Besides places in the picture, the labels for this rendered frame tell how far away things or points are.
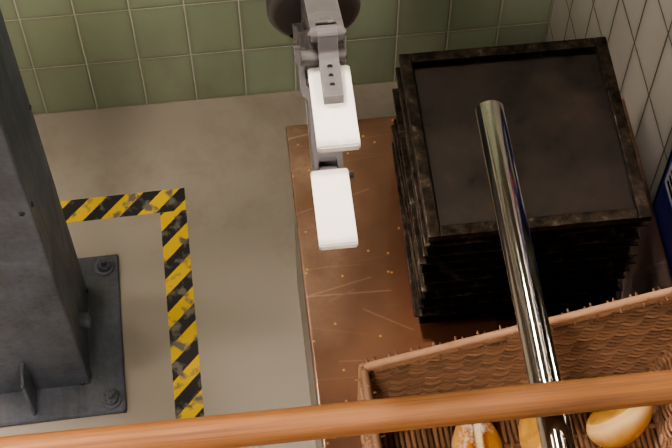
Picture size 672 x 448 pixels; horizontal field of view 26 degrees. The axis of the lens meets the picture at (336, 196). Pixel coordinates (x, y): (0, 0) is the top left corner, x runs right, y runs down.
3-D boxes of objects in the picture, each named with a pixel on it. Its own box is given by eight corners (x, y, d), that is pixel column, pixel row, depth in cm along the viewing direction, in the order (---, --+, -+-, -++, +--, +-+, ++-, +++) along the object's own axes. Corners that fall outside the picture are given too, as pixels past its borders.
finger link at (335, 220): (310, 170, 115) (310, 175, 116) (319, 246, 112) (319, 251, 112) (347, 167, 116) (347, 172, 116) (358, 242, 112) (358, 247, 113)
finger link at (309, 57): (342, 35, 114) (341, 17, 114) (356, 63, 103) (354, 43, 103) (293, 39, 114) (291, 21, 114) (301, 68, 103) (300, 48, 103)
